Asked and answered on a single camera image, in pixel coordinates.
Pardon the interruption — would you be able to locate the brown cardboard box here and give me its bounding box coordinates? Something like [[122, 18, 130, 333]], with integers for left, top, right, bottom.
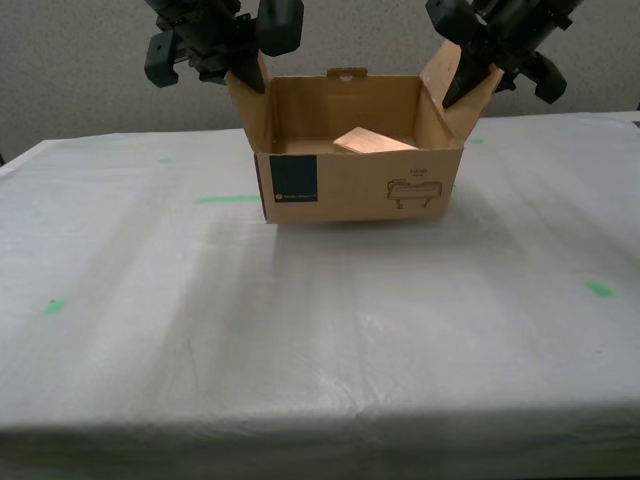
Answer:
[[225, 39, 505, 225]]

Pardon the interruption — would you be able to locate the light wooden block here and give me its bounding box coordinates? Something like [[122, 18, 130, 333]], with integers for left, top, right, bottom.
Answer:
[[332, 126, 420, 154]]

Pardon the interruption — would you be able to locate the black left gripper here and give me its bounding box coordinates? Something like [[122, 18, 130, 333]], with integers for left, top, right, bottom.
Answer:
[[143, 0, 305, 95]]

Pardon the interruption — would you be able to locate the white plastic table cover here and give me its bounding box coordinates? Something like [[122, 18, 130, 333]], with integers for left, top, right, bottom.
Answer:
[[0, 110, 640, 480]]

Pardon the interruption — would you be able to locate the green tape strip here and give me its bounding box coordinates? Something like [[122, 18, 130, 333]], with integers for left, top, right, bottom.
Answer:
[[193, 194, 262, 205]]

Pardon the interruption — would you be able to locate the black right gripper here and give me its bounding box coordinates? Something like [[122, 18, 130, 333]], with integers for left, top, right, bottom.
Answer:
[[425, 0, 586, 109]]

